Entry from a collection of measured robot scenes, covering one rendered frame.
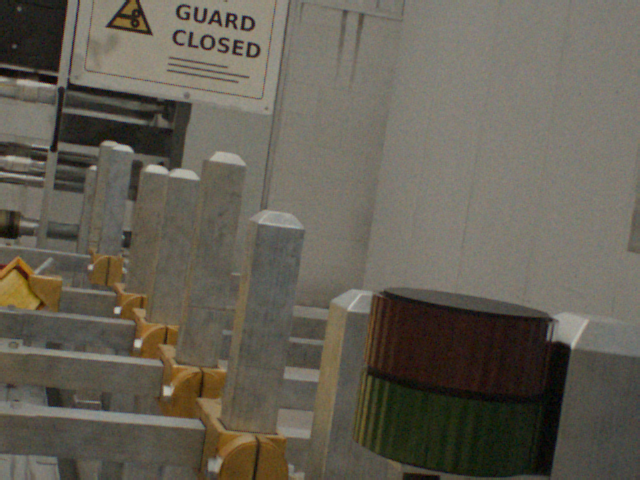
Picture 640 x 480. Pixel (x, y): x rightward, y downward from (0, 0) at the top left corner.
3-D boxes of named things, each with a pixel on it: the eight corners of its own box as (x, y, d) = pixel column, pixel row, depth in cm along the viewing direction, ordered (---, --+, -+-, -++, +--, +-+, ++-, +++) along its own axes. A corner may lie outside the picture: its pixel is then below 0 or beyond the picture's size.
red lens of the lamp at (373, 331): (504, 365, 44) (514, 303, 44) (581, 402, 38) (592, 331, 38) (341, 347, 42) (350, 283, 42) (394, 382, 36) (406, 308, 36)
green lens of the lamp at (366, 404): (493, 435, 44) (503, 373, 44) (569, 483, 38) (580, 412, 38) (330, 419, 42) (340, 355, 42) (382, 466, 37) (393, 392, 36)
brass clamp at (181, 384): (205, 399, 124) (212, 349, 124) (229, 431, 111) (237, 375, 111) (143, 393, 123) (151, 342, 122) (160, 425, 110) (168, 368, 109)
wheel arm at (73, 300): (319, 337, 175) (322, 316, 175) (325, 341, 172) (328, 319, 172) (55, 308, 166) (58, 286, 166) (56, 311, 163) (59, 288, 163)
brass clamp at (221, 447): (254, 465, 100) (263, 403, 100) (291, 516, 87) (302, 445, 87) (178, 459, 98) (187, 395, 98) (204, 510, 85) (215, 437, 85)
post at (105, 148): (84, 391, 239) (119, 142, 236) (85, 395, 235) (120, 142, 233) (65, 389, 238) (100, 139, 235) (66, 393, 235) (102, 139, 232)
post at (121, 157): (93, 423, 215) (132, 146, 212) (94, 428, 211) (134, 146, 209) (72, 421, 214) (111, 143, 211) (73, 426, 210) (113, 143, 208)
